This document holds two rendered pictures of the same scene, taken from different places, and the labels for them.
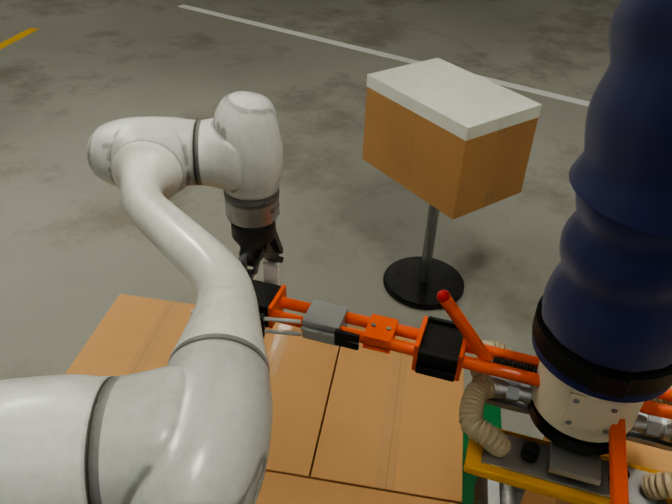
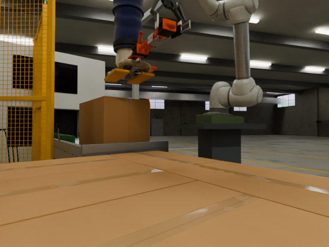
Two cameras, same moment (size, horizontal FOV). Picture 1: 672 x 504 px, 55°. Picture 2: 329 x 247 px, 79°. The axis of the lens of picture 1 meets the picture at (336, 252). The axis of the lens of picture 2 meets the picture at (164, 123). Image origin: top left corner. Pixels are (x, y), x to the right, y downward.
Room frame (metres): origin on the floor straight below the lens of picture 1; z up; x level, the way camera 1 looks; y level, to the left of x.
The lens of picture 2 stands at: (1.66, 0.84, 0.72)
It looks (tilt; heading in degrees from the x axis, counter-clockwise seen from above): 1 degrees up; 224
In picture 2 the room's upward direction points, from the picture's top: straight up
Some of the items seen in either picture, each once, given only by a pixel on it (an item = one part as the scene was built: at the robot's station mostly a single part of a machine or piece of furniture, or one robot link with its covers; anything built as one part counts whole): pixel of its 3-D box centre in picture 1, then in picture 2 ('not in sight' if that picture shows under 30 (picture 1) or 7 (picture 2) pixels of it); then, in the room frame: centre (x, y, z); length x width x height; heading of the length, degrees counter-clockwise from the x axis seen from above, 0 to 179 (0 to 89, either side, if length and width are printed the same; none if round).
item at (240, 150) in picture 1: (240, 143); not in sight; (0.91, 0.15, 1.56); 0.13 x 0.11 x 0.16; 94
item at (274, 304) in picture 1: (258, 301); (165, 28); (0.94, 0.14, 1.22); 0.08 x 0.07 x 0.05; 73
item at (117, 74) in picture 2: not in sight; (115, 73); (0.85, -0.46, 1.12); 0.34 x 0.10 x 0.05; 73
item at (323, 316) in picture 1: (325, 322); (154, 39); (0.89, 0.01, 1.22); 0.07 x 0.07 x 0.04; 73
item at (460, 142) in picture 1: (444, 133); not in sight; (2.53, -0.44, 0.82); 0.60 x 0.40 x 0.40; 37
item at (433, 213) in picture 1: (430, 232); not in sight; (2.53, -0.44, 0.31); 0.40 x 0.40 x 0.62
